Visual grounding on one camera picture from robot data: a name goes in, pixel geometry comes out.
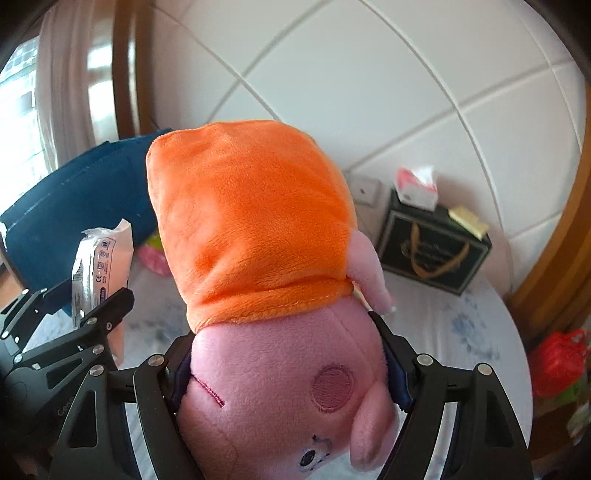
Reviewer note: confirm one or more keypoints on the pink green snack bag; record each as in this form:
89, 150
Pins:
151, 255

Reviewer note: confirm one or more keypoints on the pink tissue pack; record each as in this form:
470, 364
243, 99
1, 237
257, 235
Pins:
417, 187

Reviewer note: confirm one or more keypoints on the yellow sticky note pad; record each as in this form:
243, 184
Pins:
469, 221

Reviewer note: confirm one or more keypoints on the blue plastic storage crate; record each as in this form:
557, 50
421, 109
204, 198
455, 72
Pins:
41, 231

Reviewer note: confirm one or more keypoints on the red plastic bag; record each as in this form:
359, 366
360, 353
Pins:
558, 363

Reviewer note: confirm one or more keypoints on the white wall socket panel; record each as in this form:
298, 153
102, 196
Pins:
366, 192

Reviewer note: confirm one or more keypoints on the black gift bag box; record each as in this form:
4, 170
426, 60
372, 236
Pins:
430, 247

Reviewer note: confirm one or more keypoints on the pink sheer curtain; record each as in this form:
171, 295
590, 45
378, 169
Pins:
74, 94

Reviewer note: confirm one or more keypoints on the orange dress pig plush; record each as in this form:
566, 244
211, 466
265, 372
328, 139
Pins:
286, 369

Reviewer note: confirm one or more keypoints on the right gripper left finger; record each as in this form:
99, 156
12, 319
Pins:
95, 443

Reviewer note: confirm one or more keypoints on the white plastic packet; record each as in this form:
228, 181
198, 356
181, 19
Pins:
101, 267

